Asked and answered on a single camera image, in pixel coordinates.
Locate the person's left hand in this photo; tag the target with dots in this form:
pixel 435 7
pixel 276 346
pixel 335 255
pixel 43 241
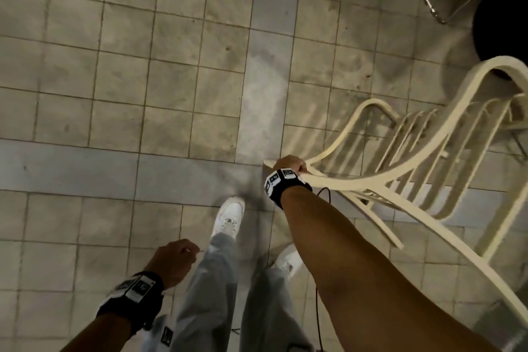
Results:
pixel 171 261

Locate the person's right fingers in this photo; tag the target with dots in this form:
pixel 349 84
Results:
pixel 300 165

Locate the black right wrist camera band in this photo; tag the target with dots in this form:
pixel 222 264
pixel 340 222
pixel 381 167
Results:
pixel 282 184

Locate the person's left forearm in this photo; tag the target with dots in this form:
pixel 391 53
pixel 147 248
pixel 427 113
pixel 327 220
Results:
pixel 101 335

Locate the grey trousers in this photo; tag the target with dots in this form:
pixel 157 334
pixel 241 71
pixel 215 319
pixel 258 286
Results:
pixel 231 302

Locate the round black stool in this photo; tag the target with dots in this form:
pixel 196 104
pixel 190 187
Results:
pixel 501 26

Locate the person's right hand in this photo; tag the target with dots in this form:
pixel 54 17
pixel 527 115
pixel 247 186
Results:
pixel 288 162

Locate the white right sneaker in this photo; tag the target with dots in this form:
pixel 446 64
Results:
pixel 288 261

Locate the black wrist camera band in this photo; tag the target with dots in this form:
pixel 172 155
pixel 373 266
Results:
pixel 282 184
pixel 134 298

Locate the white left sneaker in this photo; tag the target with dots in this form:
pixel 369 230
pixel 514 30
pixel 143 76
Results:
pixel 229 217

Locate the person's left fingers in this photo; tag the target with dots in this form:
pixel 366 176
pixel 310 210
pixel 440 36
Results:
pixel 190 249

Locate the cream slatted plastic chair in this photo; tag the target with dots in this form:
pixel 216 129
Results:
pixel 429 166

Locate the person's right forearm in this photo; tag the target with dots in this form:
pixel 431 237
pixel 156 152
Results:
pixel 363 277

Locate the white sneaker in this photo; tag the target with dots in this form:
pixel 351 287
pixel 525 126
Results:
pixel 229 217
pixel 288 261

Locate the black left wrist camera band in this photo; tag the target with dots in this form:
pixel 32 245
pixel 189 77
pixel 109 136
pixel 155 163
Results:
pixel 134 298

